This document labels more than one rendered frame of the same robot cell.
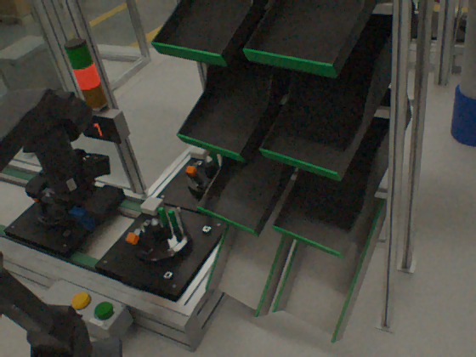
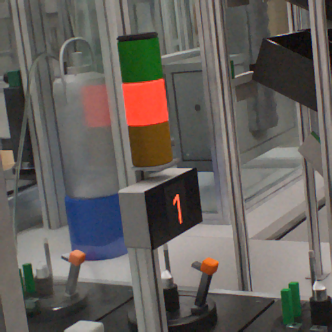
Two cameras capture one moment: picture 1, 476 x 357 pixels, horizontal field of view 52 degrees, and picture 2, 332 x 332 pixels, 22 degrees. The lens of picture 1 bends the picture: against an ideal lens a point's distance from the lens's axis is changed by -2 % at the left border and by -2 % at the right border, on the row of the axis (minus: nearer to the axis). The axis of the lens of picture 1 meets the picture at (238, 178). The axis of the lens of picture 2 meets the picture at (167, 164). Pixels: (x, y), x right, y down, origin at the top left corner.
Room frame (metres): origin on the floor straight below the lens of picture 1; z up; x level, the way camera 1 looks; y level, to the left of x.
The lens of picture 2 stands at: (1.12, 1.31, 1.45)
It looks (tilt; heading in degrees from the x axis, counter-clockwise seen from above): 11 degrees down; 267
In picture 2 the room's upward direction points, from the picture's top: 7 degrees counter-clockwise
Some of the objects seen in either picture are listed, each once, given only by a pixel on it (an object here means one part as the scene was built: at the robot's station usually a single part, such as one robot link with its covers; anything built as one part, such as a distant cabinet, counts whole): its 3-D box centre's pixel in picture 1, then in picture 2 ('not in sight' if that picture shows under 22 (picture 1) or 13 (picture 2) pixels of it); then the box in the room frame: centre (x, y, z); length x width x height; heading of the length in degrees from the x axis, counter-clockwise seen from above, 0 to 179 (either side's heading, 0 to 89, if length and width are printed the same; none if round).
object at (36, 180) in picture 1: (67, 178); not in sight; (0.68, 0.28, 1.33); 0.19 x 0.06 x 0.08; 55
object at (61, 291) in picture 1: (85, 309); not in sight; (0.74, 0.40, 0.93); 0.21 x 0.07 x 0.06; 55
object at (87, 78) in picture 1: (86, 75); (145, 101); (1.08, 0.29, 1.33); 0.05 x 0.05 x 0.05
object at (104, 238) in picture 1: (87, 224); not in sight; (1.06, 0.44, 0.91); 0.84 x 0.28 x 0.10; 55
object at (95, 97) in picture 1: (93, 93); (150, 142); (1.08, 0.29, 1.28); 0.05 x 0.05 x 0.05
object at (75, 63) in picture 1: (79, 54); (140, 59); (1.08, 0.29, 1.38); 0.05 x 0.05 x 0.05
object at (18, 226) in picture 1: (65, 213); not in sight; (1.06, 0.48, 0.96); 0.24 x 0.24 x 0.02; 55
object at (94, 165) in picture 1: (86, 163); not in sight; (0.72, 0.25, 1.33); 0.07 x 0.07 x 0.06; 54
